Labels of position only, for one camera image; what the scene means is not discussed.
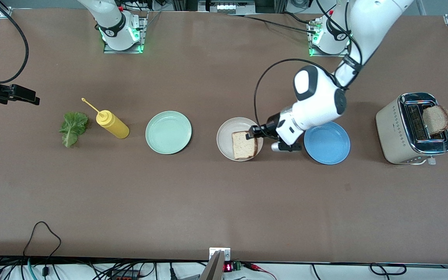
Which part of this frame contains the thin black looped cable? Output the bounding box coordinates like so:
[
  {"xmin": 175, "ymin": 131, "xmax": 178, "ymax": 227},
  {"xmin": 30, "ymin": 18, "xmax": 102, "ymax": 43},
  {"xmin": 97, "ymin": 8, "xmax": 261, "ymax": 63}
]
[{"xmin": 22, "ymin": 221, "xmax": 62, "ymax": 269}]

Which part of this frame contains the green lettuce leaf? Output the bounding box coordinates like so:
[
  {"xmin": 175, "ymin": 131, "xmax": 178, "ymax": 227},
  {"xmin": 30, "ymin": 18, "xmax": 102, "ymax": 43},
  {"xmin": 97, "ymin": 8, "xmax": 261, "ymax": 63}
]
[{"xmin": 59, "ymin": 112, "xmax": 90, "ymax": 148}]

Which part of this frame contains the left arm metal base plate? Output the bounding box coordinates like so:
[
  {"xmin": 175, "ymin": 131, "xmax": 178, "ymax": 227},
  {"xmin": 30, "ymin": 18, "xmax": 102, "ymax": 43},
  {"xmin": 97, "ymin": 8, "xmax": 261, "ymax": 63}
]
[{"xmin": 308, "ymin": 21, "xmax": 351, "ymax": 58}]

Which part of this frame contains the mint green plate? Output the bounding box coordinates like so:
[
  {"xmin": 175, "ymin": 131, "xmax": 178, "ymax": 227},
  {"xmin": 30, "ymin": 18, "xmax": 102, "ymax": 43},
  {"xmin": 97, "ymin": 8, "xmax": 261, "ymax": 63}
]
[{"xmin": 145, "ymin": 111, "xmax": 192, "ymax": 155}]

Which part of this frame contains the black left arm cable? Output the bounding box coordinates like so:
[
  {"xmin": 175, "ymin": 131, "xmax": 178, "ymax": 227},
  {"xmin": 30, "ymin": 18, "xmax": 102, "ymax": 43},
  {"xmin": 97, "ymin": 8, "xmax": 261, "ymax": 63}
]
[{"xmin": 253, "ymin": 58, "xmax": 349, "ymax": 131}]

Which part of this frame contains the grey control box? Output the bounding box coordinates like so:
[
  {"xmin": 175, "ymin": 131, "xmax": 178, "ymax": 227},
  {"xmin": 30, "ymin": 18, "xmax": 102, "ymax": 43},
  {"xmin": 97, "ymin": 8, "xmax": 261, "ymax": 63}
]
[{"xmin": 199, "ymin": 0, "xmax": 255, "ymax": 13}]

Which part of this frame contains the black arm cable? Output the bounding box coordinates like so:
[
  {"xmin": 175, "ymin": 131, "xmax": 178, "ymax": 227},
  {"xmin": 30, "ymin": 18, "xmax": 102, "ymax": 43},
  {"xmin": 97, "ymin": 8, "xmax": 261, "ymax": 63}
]
[
  {"xmin": 253, "ymin": 58, "xmax": 349, "ymax": 131},
  {"xmin": 0, "ymin": 0, "xmax": 30, "ymax": 84}
]

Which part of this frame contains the blue plate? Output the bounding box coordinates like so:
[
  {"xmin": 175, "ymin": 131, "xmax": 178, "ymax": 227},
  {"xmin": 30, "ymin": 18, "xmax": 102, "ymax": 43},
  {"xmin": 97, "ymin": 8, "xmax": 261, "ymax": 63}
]
[{"xmin": 304, "ymin": 121, "xmax": 351, "ymax": 165}]

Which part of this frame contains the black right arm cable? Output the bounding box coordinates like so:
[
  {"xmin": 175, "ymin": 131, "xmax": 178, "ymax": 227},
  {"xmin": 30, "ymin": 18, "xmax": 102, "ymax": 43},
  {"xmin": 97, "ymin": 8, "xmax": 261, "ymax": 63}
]
[{"xmin": 0, "ymin": 0, "xmax": 30, "ymax": 84}]

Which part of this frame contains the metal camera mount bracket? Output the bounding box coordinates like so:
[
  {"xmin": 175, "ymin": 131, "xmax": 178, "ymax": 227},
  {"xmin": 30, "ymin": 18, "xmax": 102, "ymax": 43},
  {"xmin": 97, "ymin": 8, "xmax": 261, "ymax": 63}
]
[{"xmin": 200, "ymin": 247, "xmax": 231, "ymax": 280}]

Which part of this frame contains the bread slice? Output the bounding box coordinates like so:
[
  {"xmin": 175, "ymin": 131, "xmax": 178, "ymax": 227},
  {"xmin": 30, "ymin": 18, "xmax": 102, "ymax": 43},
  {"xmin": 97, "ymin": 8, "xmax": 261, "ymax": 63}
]
[
  {"xmin": 422, "ymin": 105, "xmax": 448, "ymax": 135},
  {"xmin": 232, "ymin": 131, "xmax": 258, "ymax": 160}
]

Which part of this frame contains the black cable across tabletop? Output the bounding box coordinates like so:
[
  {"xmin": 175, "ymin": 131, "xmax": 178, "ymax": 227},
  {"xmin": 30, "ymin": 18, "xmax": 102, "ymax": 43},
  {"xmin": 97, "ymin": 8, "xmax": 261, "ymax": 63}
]
[{"xmin": 227, "ymin": 12, "xmax": 320, "ymax": 33}]

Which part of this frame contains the yellow squeeze bottle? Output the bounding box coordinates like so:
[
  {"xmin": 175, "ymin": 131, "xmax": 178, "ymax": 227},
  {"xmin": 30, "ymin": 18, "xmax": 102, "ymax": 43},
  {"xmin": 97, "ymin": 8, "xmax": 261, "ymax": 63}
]
[{"xmin": 81, "ymin": 98, "xmax": 130, "ymax": 139}]

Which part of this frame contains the beige plate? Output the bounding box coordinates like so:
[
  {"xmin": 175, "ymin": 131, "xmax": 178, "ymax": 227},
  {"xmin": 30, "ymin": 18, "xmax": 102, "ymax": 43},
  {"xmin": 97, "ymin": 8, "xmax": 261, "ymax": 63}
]
[{"xmin": 216, "ymin": 117, "xmax": 264, "ymax": 162}]

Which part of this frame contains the black coiled floor cable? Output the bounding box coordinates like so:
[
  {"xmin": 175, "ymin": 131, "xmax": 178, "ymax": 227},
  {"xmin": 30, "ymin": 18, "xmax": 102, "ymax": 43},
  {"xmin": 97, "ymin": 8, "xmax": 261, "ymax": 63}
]
[{"xmin": 370, "ymin": 263, "xmax": 407, "ymax": 276}]

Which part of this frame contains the cream and chrome toaster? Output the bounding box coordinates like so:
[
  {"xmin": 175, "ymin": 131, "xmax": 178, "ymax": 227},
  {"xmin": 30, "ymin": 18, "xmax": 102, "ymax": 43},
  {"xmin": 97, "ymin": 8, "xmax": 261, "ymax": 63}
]
[{"xmin": 376, "ymin": 92, "xmax": 448, "ymax": 165}]

